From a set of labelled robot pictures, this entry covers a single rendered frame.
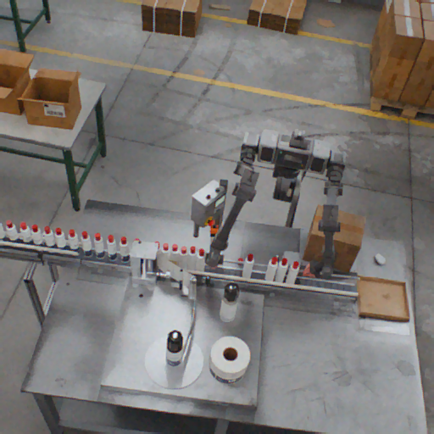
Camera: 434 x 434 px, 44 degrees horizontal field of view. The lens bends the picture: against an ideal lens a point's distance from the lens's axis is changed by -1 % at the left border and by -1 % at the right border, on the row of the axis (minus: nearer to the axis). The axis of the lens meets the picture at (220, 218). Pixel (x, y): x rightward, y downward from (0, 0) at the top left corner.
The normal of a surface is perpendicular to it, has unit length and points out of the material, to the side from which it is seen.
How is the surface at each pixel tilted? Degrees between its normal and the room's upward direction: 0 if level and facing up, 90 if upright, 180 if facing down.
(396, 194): 0
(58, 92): 90
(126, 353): 0
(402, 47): 90
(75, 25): 0
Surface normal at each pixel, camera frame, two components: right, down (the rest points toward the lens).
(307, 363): 0.08, -0.63
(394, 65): -0.21, 0.73
